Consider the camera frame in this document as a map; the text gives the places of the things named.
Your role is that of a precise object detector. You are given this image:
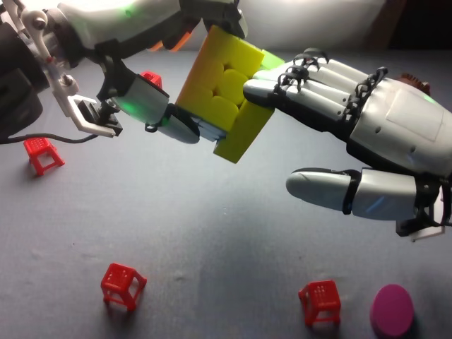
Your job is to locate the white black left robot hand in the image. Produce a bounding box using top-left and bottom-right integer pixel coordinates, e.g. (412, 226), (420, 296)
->
(57, 0), (249, 145)

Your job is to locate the black camera cable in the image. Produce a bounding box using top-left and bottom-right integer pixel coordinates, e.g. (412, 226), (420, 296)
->
(0, 132), (99, 145)

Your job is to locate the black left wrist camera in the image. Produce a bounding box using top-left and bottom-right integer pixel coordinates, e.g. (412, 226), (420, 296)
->
(78, 100), (124, 138)

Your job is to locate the white backdrop sheet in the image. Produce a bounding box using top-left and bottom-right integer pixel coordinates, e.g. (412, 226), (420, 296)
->
(155, 0), (389, 54)

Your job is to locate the grey table cloth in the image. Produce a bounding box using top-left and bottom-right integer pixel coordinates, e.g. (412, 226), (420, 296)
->
(0, 47), (452, 339)

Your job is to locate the magenta round disc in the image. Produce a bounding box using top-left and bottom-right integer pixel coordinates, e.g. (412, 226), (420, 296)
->
(370, 283), (415, 338)

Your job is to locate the red toy stool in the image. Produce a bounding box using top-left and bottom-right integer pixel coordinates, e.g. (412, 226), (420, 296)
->
(298, 280), (342, 328)
(140, 71), (164, 91)
(23, 137), (66, 177)
(100, 262), (148, 311)

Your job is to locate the brown wooden log piece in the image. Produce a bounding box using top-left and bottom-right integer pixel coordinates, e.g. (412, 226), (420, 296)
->
(400, 72), (432, 95)

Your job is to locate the yellow blue Rubik's cube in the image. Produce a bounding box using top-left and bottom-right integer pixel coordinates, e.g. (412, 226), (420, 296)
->
(174, 24), (286, 165)

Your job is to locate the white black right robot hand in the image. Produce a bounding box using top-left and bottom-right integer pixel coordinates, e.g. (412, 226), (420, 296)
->
(242, 47), (452, 222)

